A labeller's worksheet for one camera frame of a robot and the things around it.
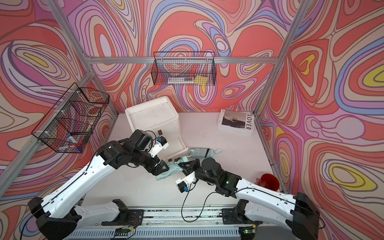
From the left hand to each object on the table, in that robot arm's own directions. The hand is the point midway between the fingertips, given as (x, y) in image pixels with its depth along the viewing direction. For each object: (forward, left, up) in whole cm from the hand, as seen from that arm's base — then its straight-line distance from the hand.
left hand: (164, 165), depth 67 cm
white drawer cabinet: (+31, +7, +1) cm, 31 cm away
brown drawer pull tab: (+22, +6, -3) cm, 23 cm away
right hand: (+2, -8, -3) cm, 9 cm away
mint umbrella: (-1, -4, 0) cm, 5 cm away
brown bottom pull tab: (+12, +1, -18) cm, 21 cm away
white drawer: (+20, -2, -19) cm, 27 cm away
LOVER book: (+43, -49, -17) cm, 68 cm away
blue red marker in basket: (+5, +36, +10) cm, 38 cm away
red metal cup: (-3, -52, -13) cm, 54 cm away
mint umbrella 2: (+18, -18, -20) cm, 33 cm away
